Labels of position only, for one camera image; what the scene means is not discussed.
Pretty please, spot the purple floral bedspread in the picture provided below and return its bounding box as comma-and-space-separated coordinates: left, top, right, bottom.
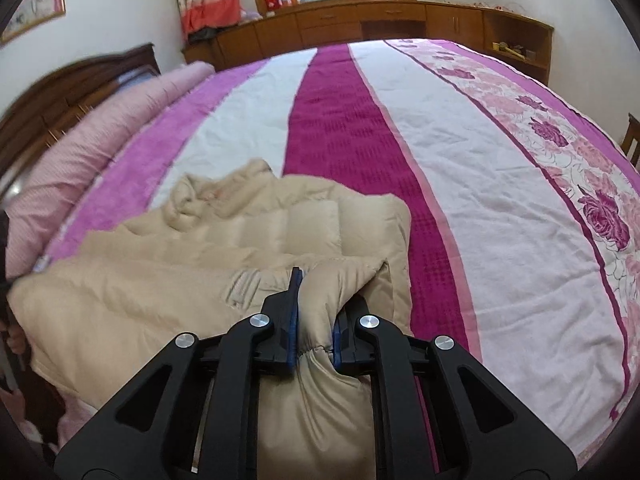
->
41, 39, 639, 464

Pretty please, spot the wooden chair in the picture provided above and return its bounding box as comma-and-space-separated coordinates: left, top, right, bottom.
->
620, 114, 640, 168

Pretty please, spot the framed wall picture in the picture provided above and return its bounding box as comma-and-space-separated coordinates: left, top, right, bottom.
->
1, 0, 66, 44

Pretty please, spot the dark wooden headboard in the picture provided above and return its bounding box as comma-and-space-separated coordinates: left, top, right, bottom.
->
1, 44, 160, 203

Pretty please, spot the pink rolled quilt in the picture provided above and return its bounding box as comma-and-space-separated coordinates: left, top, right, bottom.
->
6, 62, 215, 278

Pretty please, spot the brown wooden cabinet unit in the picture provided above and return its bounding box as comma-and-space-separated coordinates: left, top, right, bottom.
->
182, 0, 553, 84

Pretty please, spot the red box on cabinet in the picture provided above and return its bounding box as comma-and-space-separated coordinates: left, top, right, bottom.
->
265, 0, 282, 12

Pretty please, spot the person left hand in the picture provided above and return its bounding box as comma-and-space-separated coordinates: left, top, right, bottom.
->
1, 323, 26, 424

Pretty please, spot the beige puffer jacket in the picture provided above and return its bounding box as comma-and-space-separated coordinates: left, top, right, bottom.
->
9, 159, 412, 479

